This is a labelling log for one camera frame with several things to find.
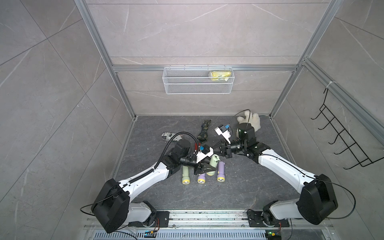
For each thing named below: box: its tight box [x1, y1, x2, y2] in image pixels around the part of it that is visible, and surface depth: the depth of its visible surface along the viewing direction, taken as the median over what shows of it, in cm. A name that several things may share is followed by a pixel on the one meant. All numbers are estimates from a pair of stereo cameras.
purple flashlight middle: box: [197, 173, 206, 184], surface depth 86 cm
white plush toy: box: [237, 110, 261, 132], surface depth 109 cm
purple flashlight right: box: [217, 161, 226, 183], surface depth 88 cm
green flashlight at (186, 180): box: [182, 165, 191, 185], surface depth 87 cm
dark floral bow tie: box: [197, 119, 211, 143], surface depth 106 cm
